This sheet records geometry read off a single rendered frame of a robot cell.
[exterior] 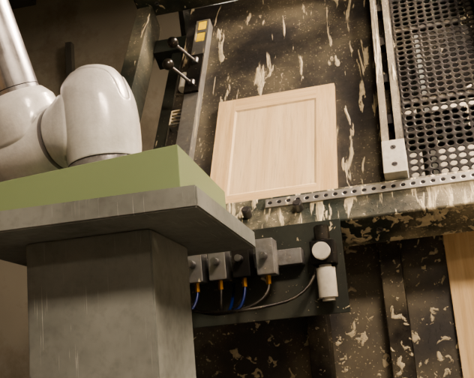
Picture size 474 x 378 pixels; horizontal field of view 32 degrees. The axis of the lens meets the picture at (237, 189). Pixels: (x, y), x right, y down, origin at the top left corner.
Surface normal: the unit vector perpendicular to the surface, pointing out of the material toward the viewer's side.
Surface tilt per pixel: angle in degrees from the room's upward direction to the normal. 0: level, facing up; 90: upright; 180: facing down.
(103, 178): 90
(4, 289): 90
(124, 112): 84
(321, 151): 58
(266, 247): 90
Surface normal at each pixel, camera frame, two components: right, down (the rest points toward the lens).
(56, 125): -0.63, -0.11
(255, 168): -0.26, -0.69
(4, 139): -0.53, 0.15
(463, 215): -0.07, 0.72
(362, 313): -0.26, -0.20
